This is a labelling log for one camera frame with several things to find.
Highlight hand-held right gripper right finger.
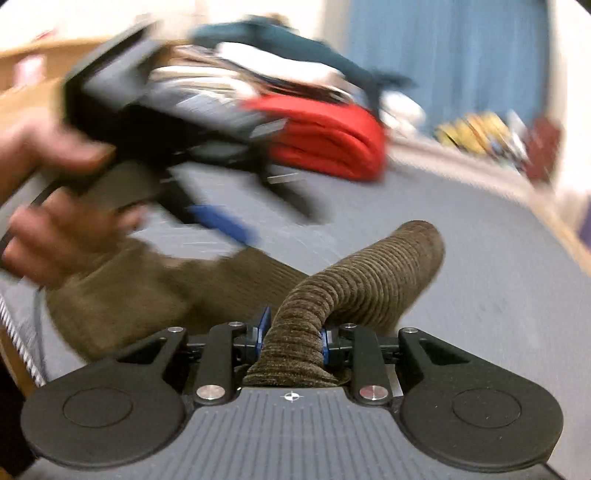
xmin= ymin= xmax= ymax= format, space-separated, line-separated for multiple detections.
xmin=321 ymin=323 xmax=483 ymax=407

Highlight teal cloth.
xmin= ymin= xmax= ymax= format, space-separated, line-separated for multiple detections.
xmin=189 ymin=15 xmax=416 ymax=106

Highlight red folded cloth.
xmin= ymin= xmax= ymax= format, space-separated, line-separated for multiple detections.
xmin=244 ymin=95 xmax=389 ymax=183

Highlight black cable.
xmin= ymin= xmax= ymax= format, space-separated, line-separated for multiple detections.
xmin=0 ymin=178 xmax=62 ymax=261

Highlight blue curtain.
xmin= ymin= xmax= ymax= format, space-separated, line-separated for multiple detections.
xmin=346 ymin=0 xmax=557 ymax=139

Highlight striped cord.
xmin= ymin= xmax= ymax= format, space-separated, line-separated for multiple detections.
xmin=0 ymin=295 xmax=48 ymax=387

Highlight white striped clothes pile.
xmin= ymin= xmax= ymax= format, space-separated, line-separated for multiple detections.
xmin=150 ymin=41 xmax=372 ymax=109

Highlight small white cloth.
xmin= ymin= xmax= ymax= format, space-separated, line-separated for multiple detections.
xmin=382 ymin=89 xmax=426 ymax=136

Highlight yellow clutter pile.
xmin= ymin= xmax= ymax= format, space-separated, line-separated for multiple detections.
xmin=435 ymin=111 xmax=514 ymax=157

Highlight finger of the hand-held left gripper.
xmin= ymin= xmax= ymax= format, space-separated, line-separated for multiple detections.
xmin=253 ymin=154 xmax=329 ymax=227
xmin=161 ymin=176 xmax=260 ymax=251

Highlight brown corduroy pants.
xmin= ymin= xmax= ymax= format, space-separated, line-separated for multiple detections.
xmin=46 ymin=220 xmax=446 ymax=389

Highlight person's left hand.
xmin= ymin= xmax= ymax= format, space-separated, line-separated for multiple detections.
xmin=0 ymin=115 xmax=146 ymax=291

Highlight dark red object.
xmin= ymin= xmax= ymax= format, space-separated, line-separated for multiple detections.
xmin=525 ymin=117 xmax=563 ymax=186

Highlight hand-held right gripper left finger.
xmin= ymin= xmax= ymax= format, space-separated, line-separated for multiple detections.
xmin=104 ymin=306 xmax=272 ymax=407

